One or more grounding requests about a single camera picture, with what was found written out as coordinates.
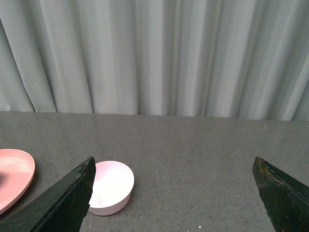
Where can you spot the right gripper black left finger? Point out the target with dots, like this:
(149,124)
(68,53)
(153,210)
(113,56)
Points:
(61,208)

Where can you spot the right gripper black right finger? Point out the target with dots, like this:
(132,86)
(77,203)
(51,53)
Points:
(286,199)

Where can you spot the light pink bowl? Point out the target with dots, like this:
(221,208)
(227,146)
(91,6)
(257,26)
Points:
(112,188)

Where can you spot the pink plate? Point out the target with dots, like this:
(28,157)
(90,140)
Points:
(17,170)

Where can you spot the white curtain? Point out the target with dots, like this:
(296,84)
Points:
(214,58)

